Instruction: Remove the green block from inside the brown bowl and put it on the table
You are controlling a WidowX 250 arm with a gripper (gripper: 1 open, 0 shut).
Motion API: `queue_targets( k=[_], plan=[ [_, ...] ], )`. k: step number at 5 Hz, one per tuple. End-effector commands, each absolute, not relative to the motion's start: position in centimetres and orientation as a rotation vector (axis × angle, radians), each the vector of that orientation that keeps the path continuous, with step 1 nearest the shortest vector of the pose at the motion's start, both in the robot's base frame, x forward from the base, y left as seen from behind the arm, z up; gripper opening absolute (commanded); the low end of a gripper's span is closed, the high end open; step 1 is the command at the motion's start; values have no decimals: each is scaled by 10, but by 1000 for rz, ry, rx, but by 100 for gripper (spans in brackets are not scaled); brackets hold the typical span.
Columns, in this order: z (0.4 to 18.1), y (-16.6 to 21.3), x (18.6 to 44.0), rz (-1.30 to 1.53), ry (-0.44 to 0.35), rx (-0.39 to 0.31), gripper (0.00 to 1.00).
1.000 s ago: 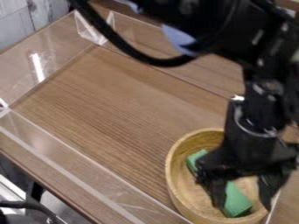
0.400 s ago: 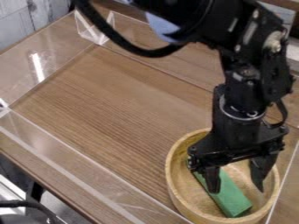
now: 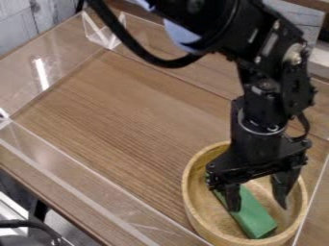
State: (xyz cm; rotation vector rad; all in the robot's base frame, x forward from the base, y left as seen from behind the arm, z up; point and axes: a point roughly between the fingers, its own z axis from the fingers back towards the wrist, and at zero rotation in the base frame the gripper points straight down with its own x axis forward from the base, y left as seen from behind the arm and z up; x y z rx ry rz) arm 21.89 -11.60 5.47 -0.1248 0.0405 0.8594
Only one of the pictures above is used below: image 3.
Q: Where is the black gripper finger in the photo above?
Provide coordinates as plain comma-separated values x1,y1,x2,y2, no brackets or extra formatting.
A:
270,169,301,209
225,184,242,212

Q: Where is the black metal table bracket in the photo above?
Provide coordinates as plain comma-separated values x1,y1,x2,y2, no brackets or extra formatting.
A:
27,199,76,246

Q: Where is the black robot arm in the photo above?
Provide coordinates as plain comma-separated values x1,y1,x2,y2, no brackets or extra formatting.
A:
145,0,316,211

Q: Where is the black cable lower left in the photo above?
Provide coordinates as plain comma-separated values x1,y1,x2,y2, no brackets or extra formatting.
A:
0,219,63,246

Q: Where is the green rectangular block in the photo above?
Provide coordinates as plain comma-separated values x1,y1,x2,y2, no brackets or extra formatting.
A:
227,185,278,239

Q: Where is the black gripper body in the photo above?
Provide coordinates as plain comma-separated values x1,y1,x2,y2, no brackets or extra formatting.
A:
206,99,313,192

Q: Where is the light brown wooden bowl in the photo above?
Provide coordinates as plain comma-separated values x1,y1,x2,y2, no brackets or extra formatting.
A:
181,141,309,246

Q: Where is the clear acrylic tray enclosure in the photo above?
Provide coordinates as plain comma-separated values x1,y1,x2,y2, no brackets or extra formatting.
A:
0,17,329,246

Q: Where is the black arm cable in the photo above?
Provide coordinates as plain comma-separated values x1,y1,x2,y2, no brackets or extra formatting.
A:
84,0,207,69

